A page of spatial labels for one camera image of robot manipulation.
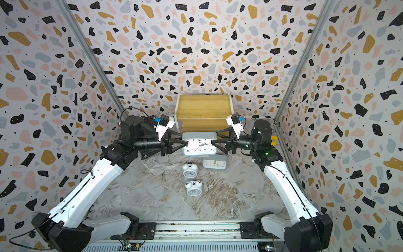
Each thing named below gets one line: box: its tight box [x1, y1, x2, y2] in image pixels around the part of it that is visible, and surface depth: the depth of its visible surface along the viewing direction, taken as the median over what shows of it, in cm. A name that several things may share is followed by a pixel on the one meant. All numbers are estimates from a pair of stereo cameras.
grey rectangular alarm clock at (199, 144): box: [182, 131, 218, 158], surface depth 65 cm
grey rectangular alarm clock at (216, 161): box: [202, 154, 228, 171], surface depth 94 cm
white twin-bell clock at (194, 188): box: [185, 180, 203, 197], surface depth 82 cm
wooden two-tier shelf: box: [174, 91, 235, 134], surface depth 83 cm
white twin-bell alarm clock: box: [182, 162, 199, 179], surface depth 89 cm
